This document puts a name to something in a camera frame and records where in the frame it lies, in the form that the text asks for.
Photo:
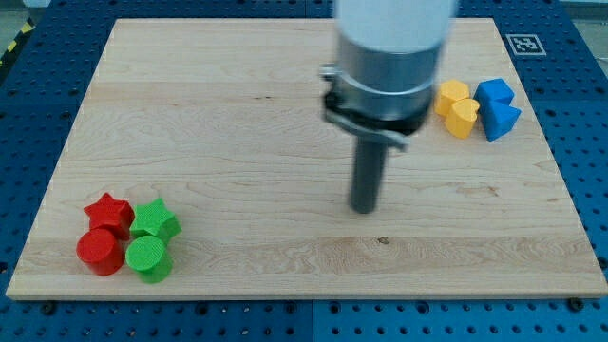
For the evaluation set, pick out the blue triangle block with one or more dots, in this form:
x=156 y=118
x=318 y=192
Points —
x=498 y=119

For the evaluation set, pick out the red cylinder block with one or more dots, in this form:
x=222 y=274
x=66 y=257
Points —
x=101 y=252

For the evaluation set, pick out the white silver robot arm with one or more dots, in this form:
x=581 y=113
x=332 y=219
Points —
x=383 y=72

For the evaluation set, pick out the green cylinder block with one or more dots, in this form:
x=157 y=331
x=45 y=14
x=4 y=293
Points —
x=148 y=257

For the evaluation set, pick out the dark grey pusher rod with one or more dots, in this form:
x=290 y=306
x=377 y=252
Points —
x=367 y=174

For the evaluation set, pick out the green star block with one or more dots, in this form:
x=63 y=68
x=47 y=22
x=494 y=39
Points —
x=155 y=219

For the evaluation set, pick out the light wooden board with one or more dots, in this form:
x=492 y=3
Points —
x=221 y=120

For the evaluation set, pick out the blue cube block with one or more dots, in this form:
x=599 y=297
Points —
x=494 y=90

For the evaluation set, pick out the red star block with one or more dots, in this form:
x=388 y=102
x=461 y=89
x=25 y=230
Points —
x=114 y=215

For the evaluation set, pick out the white fiducial marker tag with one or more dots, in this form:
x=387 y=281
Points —
x=523 y=44

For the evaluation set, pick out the yellow heart block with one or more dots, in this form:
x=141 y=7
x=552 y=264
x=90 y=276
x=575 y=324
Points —
x=462 y=117

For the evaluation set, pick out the yellow hexagon block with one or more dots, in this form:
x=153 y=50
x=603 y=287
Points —
x=447 y=94

